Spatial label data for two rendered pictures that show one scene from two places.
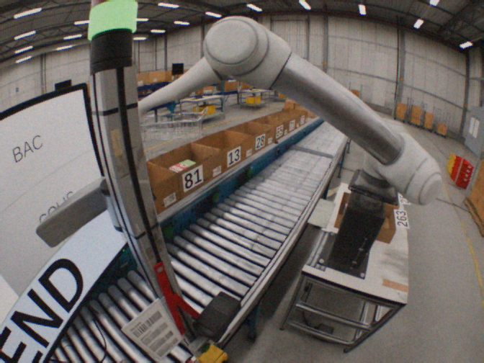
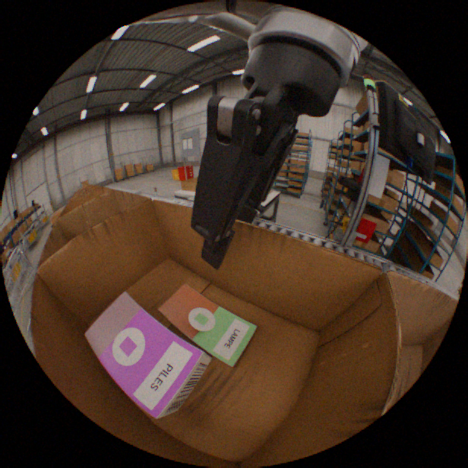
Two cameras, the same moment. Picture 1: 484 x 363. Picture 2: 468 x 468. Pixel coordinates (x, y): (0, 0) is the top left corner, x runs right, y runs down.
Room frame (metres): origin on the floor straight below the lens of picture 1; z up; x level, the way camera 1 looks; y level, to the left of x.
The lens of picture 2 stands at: (0.78, 0.59, 1.13)
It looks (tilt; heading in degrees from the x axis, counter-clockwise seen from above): 34 degrees down; 270
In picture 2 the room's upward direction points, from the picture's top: straight up
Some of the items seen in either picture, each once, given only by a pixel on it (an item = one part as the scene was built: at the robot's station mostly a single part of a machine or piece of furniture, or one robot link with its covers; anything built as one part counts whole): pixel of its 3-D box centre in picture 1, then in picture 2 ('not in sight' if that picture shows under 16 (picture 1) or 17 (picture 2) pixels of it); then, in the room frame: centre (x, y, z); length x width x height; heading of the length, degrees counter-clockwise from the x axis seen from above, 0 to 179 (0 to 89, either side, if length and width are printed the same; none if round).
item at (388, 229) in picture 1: (366, 216); not in sight; (0.92, -0.77, 0.80); 0.38 x 0.28 x 0.10; 60
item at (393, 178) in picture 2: not in sight; (381, 173); (-0.47, -0.23, 1.19); 0.40 x 0.30 x 0.10; 58
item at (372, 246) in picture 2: not in sight; (361, 232); (-0.47, -0.23, 0.59); 0.40 x 0.30 x 0.10; 56
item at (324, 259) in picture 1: (356, 230); not in sight; (0.67, -0.54, 0.91); 0.26 x 0.26 x 0.33; 58
